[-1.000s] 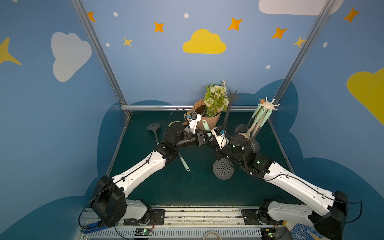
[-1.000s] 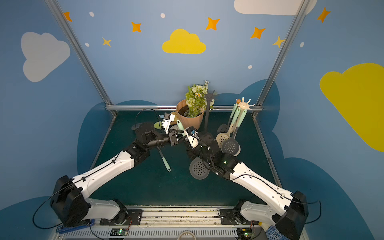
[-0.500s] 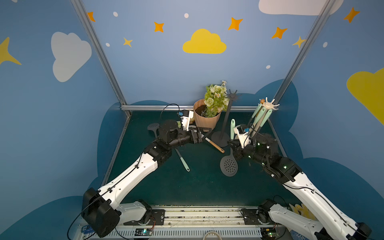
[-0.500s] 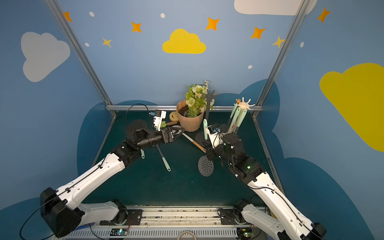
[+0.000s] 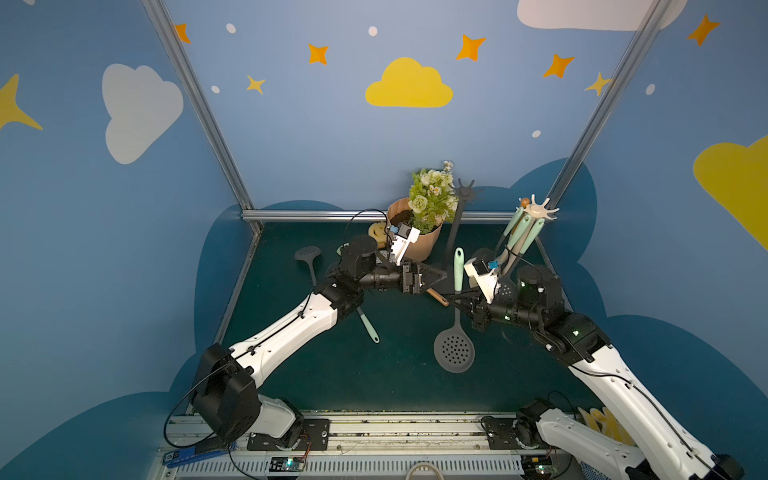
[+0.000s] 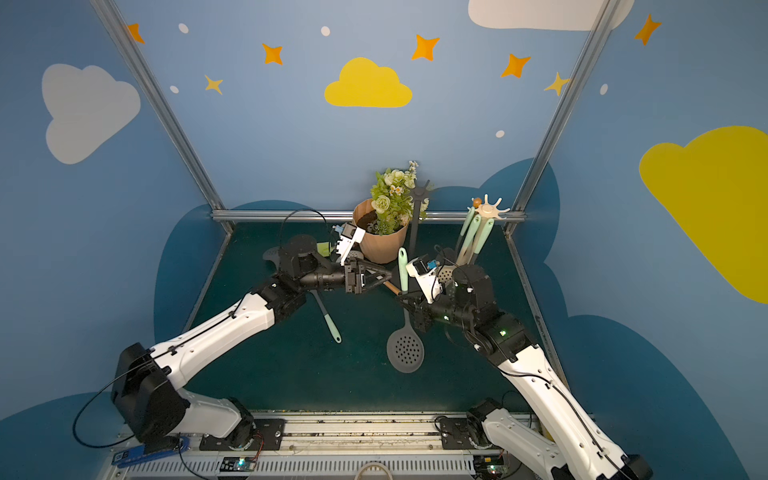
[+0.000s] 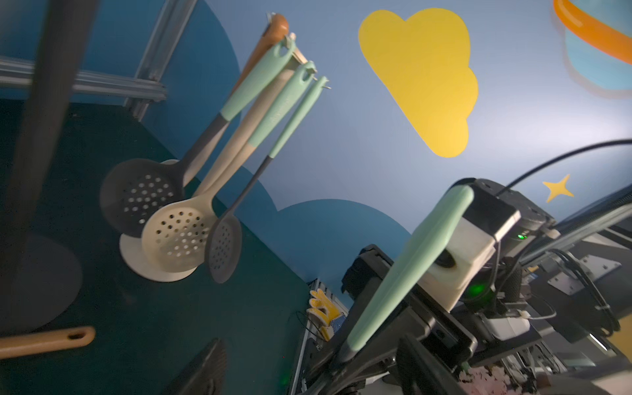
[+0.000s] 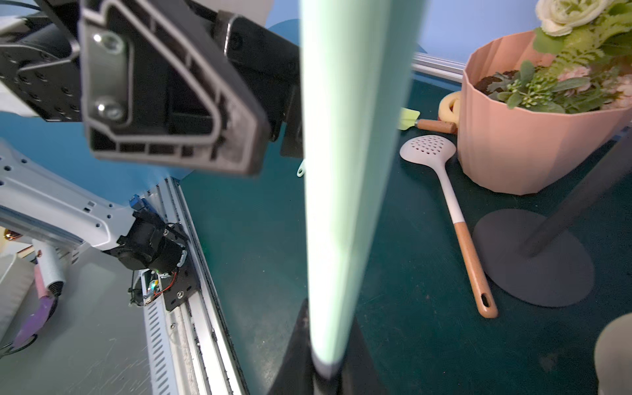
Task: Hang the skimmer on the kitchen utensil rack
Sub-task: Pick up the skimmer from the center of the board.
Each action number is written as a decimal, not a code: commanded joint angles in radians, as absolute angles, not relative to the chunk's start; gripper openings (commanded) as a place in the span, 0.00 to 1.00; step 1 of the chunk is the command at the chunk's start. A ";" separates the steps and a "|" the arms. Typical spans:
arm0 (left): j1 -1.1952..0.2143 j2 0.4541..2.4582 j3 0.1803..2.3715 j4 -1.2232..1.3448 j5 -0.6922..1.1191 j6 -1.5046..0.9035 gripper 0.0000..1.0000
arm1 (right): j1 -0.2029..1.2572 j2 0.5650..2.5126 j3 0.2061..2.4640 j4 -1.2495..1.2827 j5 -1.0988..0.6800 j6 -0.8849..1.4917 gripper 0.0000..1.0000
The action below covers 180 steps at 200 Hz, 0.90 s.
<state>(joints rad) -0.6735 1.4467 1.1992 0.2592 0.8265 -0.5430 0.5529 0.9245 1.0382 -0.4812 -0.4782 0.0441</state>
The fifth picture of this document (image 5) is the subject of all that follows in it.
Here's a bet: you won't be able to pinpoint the grey skimmer mint handle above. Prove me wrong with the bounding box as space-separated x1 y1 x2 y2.
433 247 475 374
494 208 545 298
492 205 525 253
356 307 380 344

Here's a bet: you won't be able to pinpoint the cream skimmer mint handle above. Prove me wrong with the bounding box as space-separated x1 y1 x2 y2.
497 209 535 266

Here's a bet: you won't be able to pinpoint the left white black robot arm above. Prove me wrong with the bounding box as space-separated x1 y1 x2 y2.
188 235 448 446

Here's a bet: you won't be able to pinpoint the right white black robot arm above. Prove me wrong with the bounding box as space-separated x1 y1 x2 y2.
456 259 745 479

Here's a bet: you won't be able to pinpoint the dark grey utensil rack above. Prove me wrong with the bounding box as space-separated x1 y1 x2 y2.
433 179 479 296

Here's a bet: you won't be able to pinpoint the all grey slotted skimmer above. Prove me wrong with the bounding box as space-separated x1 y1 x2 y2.
294 245 321 286

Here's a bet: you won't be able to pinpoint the cream utensil rack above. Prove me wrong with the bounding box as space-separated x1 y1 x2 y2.
509 194 559 263

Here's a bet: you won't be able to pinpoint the yellow smiley sponge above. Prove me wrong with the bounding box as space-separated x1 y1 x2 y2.
368 221 389 250

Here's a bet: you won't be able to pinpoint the pink ribbed flower pot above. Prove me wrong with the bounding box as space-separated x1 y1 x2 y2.
387 198 442 262

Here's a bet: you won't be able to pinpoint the green white artificial flowers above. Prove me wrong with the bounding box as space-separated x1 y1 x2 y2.
408 161 459 235

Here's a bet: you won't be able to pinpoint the yellow blue work glove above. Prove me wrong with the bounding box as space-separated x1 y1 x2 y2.
578 407 635 446

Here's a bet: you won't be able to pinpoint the blue handheld device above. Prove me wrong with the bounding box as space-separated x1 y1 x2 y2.
162 438 236 469

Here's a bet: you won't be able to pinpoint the cream skimmer wooden handle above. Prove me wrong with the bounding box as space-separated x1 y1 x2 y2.
427 288 450 307

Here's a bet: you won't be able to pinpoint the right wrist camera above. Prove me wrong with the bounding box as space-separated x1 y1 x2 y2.
464 257 499 304

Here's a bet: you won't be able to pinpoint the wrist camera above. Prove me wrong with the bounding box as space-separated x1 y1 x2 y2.
388 223 421 266
464 257 499 304

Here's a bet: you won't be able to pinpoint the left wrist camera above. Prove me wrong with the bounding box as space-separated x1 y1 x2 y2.
388 223 421 266

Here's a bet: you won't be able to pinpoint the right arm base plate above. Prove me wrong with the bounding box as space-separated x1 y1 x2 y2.
480 416 541 450

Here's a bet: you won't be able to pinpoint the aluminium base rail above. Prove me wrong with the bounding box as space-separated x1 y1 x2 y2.
148 412 609 479

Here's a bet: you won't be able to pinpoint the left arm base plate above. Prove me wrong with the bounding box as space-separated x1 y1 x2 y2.
246 418 331 452

